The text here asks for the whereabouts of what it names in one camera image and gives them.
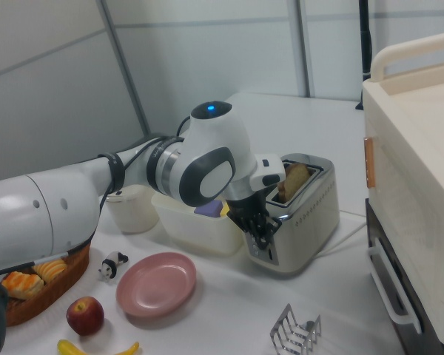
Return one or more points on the panda figurine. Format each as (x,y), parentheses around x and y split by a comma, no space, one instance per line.
(111,264)

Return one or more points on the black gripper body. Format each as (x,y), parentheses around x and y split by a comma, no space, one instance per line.
(246,207)

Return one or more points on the black camera stand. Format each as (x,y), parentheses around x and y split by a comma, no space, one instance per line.
(364,44)

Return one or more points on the white lidded canister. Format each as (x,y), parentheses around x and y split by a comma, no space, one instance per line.
(133,214)

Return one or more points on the white plastic container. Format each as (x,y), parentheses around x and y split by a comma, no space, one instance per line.
(196,229)

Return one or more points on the pink plate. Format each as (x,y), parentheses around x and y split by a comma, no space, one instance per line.
(155,284)

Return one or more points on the yellow banana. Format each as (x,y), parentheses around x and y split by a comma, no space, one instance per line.
(70,349)

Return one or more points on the yellow cube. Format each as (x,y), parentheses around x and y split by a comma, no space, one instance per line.
(224,211)

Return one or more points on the metal toast rack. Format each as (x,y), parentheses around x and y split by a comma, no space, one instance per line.
(294,333)

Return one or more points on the brown wicker basket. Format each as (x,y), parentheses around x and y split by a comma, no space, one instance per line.
(52,292)

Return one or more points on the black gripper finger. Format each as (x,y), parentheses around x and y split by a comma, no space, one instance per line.
(274,226)
(255,234)

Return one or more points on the orange striped pastry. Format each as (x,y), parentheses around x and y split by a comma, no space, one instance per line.
(52,270)
(22,284)

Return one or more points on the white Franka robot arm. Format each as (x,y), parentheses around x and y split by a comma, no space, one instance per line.
(40,211)

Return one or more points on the red apple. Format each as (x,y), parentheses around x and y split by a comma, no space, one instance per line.
(85,316)

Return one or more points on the purple cube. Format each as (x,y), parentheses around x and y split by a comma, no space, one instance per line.
(209,210)

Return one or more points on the bread slice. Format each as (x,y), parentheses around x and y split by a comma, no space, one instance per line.
(294,181)

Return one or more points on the cream and chrome toaster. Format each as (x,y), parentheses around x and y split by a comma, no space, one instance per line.
(311,222)

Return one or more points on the cream plastic cabinet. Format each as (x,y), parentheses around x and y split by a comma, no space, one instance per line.
(422,148)

